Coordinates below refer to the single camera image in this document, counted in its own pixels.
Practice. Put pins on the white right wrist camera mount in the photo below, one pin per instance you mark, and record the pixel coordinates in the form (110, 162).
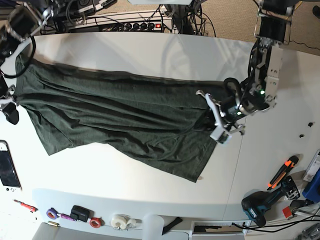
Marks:
(9, 98)

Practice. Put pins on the teal black power drill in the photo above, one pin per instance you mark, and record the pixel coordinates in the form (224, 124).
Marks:
(258, 203)

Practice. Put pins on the white tape roll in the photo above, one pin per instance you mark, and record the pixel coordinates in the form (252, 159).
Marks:
(119, 222)

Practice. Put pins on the brass bullet-shaped piece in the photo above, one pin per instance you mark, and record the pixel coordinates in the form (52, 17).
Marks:
(53, 223)

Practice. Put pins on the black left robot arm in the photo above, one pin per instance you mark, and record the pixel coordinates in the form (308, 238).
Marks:
(258, 92)

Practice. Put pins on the orange black utility knife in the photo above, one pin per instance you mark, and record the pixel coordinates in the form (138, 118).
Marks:
(282, 172)

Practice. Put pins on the black action camera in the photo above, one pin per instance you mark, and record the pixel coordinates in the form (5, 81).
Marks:
(80, 213)

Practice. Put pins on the dark green t-shirt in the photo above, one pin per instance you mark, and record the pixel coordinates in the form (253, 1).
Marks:
(160, 122)

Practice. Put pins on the white handheld game console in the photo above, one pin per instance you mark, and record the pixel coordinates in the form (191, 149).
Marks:
(8, 174)

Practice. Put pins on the translucent plastic cup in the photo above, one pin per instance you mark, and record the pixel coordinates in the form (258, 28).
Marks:
(152, 227)

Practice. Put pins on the black power strip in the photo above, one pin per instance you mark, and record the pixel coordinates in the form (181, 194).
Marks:
(135, 27)

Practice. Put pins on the red tape roll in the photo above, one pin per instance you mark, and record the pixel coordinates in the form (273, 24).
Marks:
(95, 222)

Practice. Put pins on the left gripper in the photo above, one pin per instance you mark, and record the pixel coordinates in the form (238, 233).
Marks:
(230, 113)

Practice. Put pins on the purple marker pen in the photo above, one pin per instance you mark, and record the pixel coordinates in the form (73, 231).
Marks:
(66, 217)

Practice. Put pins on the red screwdriver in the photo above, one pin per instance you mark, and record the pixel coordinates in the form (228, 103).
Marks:
(31, 208)

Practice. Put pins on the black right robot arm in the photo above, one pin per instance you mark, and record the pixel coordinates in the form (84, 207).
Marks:
(22, 24)

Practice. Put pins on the purple tape roll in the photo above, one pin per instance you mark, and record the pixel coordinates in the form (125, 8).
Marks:
(52, 213)

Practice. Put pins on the blue box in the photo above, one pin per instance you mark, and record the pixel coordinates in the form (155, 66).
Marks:
(312, 190)

